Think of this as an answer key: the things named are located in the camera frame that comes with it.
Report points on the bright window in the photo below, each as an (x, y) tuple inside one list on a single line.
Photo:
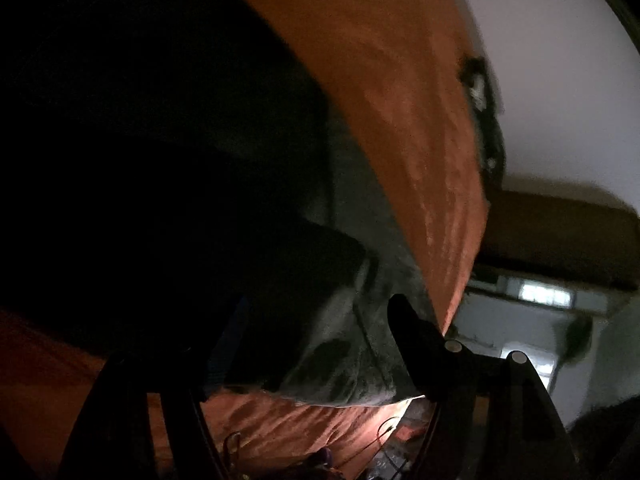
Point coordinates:
[(537, 291)]

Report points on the brown headboard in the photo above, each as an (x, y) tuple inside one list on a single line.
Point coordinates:
[(550, 235)]

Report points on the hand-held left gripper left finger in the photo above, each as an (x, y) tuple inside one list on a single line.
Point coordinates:
[(125, 400)]

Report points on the dark grey pants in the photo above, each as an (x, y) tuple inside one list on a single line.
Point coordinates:
[(200, 160)]

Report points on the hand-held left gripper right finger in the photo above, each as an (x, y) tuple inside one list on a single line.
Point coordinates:
[(415, 340)]

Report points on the orange blanket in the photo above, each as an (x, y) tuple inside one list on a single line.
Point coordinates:
[(400, 110)]

